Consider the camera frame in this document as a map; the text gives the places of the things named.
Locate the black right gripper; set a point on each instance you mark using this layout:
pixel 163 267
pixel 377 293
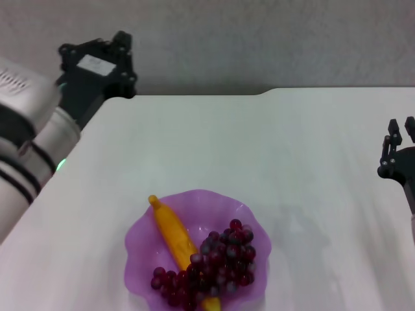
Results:
pixel 405 165

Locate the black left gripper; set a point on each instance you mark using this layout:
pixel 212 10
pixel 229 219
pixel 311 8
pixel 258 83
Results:
pixel 87 87

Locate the yellow banana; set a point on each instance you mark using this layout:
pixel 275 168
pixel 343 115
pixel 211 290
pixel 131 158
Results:
pixel 172 226

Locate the dark red grape bunch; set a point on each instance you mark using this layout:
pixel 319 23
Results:
pixel 227 256

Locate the purple translucent wavy bowl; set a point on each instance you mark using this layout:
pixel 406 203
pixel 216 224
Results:
pixel 142 252

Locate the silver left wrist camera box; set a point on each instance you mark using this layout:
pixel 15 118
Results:
pixel 26 94

